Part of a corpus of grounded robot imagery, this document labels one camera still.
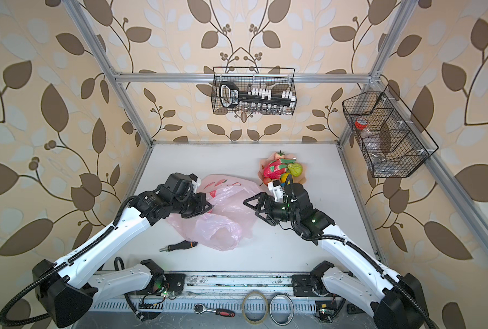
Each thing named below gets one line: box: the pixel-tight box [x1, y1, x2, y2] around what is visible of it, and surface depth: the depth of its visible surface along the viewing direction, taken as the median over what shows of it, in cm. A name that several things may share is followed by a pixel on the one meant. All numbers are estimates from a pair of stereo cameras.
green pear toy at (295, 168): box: [287, 163, 303, 177], surface depth 101 cm
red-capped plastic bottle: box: [355, 117, 386, 166], surface depth 80 cm
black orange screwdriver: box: [159, 239, 199, 253], surface depth 84 cm
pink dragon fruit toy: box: [263, 158, 297, 180], surface depth 99 cm
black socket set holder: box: [219, 81, 297, 109], surface depth 84 cm
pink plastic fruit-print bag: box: [165, 174, 261, 251], surface depth 72 cm
